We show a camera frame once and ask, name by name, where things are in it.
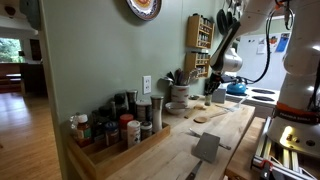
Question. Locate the blue paper sheet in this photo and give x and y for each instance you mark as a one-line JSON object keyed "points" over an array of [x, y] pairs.
{"points": [[282, 42]]}

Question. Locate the grey metal spatula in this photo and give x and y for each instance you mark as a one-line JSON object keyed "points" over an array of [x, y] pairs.
{"points": [[206, 146]]}

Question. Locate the decorative painted wall plate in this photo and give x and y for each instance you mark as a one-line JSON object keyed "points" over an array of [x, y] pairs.
{"points": [[143, 8]]}

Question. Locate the white wall outlet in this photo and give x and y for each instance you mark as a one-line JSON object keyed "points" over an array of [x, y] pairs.
{"points": [[147, 84]]}

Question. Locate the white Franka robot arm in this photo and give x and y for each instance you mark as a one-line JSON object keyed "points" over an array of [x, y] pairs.
{"points": [[300, 86]]}

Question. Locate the black lid bottle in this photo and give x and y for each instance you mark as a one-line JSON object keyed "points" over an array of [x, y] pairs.
{"points": [[120, 103]]}

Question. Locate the dark glass bottle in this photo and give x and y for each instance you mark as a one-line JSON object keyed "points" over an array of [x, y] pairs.
{"points": [[99, 128]]}

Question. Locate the white spice shaker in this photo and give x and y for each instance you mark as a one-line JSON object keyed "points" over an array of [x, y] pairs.
{"points": [[133, 133]]}

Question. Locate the orange sauce bottle white cap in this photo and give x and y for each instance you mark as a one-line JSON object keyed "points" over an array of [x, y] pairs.
{"points": [[84, 131]]}

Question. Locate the blue kettle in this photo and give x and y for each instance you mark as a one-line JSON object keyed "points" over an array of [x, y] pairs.
{"points": [[236, 88]]}

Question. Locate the tall steel salt grinder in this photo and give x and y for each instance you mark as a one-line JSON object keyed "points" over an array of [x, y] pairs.
{"points": [[157, 113]]}

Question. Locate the white refrigerator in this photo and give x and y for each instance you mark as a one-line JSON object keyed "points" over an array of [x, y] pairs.
{"points": [[260, 70]]}

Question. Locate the flat wooden spatula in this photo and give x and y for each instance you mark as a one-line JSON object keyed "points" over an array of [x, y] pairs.
{"points": [[193, 111]]}

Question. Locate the light wooden spoon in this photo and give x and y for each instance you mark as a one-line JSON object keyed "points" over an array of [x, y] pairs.
{"points": [[201, 119]]}

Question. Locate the wooden spice tray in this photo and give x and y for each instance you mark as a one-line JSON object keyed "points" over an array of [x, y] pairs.
{"points": [[110, 160]]}

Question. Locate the red lid spice jar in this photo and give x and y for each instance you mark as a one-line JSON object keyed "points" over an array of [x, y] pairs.
{"points": [[126, 120]]}

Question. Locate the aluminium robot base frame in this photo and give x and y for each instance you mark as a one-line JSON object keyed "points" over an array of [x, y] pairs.
{"points": [[266, 156]]}

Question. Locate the black plastic spoon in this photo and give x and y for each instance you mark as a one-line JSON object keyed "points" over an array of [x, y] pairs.
{"points": [[178, 78]]}

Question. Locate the small glass spice jar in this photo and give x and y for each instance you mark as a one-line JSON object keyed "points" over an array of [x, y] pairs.
{"points": [[208, 101]]}

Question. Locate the window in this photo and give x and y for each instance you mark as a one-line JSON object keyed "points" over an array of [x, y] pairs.
{"points": [[10, 50]]}

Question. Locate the small round metal tin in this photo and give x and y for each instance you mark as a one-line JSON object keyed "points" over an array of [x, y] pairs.
{"points": [[193, 97]]}

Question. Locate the white ceramic utensil crock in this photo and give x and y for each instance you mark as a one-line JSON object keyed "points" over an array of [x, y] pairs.
{"points": [[180, 95]]}

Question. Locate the black hanging frying pan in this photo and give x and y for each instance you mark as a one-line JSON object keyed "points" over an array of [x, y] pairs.
{"points": [[232, 19], [222, 21]]}

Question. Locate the white ceramic bowl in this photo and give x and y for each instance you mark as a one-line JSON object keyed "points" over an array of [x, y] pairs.
{"points": [[175, 108]]}

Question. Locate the small jar black lid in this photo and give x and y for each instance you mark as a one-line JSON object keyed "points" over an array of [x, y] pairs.
{"points": [[146, 130]]}

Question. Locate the white electric stove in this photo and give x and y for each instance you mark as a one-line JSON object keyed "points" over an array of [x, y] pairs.
{"points": [[266, 103]]}

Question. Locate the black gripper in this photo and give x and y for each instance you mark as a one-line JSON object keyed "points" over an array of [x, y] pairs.
{"points": [[215, 81]]}

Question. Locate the dark pepper grinder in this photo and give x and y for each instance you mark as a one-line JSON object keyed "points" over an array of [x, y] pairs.
{"points": [[131, 100]]}

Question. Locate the metal ladle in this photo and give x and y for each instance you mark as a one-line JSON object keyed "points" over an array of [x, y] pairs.
{"points": [[166, 79]]}

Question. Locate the wooden wall spice rack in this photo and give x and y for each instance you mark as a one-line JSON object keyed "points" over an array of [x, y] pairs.
{"points": [[192, 31], [190, 63]]}

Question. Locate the dark jar blue lid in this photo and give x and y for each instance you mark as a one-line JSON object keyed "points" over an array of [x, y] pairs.
{"points": [[112, 135]]}

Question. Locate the white paper sheet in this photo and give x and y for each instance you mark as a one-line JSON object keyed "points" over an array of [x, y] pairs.
{"points": [[261, 46]]}

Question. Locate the blue-grey tissue box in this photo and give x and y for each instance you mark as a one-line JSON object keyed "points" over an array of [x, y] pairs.
{"points": [[220, 96]]}

